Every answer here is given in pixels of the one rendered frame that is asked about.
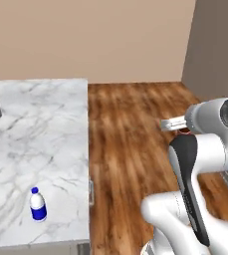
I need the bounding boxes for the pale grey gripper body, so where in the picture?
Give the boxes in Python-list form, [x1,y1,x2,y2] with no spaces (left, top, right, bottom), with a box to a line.
[160,116,188,131]

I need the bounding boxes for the white bottle with blue label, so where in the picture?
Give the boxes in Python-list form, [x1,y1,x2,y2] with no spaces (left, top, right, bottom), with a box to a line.
[29,186,48,222]

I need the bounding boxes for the grey island cabinet front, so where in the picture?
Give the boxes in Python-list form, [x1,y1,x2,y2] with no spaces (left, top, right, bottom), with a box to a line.
[0,239,92,255]

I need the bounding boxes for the grey drawer handle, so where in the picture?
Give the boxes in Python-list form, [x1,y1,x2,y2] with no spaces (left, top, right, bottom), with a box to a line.
[89,179,96,207]

